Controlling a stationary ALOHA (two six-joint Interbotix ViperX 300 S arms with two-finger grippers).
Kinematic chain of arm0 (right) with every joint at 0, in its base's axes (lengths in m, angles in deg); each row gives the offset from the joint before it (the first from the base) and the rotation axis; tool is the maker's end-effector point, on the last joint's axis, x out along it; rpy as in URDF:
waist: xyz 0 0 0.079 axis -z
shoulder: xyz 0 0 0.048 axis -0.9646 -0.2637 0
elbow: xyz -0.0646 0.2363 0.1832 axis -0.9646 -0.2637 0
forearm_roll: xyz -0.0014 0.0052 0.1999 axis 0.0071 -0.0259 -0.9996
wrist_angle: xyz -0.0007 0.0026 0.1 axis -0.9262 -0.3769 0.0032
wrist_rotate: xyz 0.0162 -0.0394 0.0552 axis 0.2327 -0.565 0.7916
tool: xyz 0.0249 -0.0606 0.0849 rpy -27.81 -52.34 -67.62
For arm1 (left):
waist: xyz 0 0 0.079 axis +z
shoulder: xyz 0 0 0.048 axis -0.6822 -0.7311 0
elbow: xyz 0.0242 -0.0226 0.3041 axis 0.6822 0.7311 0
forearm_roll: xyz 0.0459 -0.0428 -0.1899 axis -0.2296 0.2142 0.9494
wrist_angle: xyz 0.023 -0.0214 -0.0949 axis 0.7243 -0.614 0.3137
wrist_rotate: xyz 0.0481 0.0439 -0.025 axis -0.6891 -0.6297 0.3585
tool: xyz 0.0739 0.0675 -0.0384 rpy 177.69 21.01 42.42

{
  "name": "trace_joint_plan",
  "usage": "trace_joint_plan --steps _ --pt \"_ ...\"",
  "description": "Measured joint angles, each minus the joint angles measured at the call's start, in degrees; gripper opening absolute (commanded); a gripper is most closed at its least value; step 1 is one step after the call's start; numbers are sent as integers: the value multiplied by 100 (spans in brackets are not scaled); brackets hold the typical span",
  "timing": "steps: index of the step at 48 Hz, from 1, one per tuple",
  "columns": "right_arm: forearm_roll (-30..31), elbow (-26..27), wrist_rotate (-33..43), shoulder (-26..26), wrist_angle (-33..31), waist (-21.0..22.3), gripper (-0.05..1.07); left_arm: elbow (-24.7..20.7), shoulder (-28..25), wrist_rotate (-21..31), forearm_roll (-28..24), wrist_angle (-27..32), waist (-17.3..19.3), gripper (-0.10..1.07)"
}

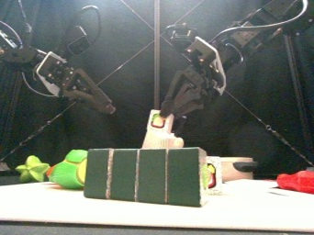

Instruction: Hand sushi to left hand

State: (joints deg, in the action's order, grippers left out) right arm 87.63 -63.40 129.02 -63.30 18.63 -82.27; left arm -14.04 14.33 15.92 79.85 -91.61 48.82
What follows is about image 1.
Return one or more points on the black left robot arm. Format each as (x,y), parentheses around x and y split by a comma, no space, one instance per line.
(18,52)

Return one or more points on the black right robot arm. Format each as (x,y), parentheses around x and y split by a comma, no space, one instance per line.
(261,21)

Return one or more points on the dark green rectangular box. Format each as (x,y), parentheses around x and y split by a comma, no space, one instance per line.
(152,176)

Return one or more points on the light green star toy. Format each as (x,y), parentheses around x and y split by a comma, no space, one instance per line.
(33,170)

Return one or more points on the green round toy fruit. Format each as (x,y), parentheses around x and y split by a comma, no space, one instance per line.
(66,177)

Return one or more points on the red toy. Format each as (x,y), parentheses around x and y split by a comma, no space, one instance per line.
(299,182)

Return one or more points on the white flat board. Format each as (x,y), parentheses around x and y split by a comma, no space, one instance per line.
(253,211)

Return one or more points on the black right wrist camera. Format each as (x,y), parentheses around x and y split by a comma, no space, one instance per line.
(180,33)

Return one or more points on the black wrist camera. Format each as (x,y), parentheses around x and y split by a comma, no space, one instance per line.
(78,41)
(180,33)

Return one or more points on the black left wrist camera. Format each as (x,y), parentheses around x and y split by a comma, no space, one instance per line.
(78,41)

